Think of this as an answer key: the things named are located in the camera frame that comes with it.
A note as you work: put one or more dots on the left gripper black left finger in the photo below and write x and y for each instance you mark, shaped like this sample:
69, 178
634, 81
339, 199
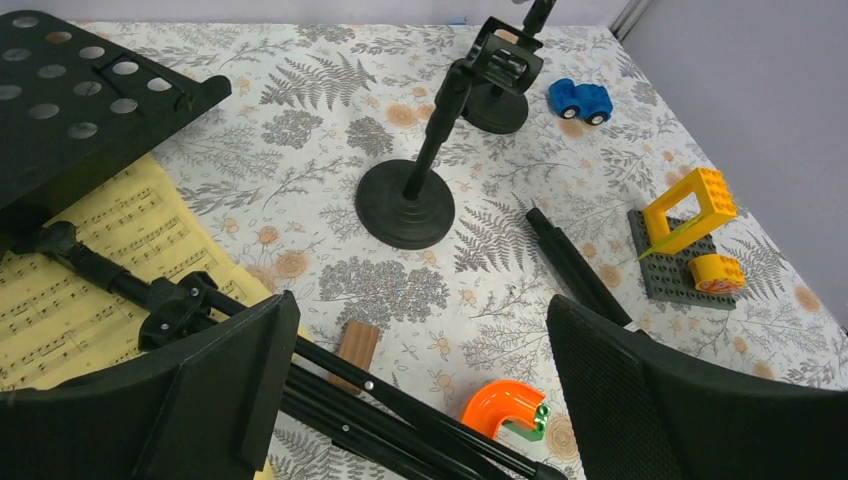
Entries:
203, 407

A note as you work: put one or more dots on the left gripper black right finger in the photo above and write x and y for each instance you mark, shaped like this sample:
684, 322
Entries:
642, 410

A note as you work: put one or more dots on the yellow sheet music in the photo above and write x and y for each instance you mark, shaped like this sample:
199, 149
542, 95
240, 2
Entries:
175, 310

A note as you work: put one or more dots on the black round stand base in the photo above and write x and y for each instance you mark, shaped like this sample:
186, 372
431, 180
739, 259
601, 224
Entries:
405, 204

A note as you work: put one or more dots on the black microphone stand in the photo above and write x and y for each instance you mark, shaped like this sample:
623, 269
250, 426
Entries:
503, 99

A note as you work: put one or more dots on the green toy brick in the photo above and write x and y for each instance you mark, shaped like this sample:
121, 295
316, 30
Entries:
534, 432

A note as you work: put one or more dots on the yellow orange toy cylinder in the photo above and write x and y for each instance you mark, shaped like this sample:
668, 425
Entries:
717, 274

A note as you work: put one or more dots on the lime green fence piece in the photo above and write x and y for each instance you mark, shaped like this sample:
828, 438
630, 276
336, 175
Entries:
672, 236

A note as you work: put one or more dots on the wooden block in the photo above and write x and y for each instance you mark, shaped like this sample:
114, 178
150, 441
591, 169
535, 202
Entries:
358, 344

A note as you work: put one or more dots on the yellow toy brick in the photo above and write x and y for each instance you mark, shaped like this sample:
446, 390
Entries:
701, 191

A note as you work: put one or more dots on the blue toy car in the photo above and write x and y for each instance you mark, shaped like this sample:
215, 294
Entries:
590, 103

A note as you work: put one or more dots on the floral table mat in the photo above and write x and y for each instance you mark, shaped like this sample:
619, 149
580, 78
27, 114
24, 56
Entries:
271, 173

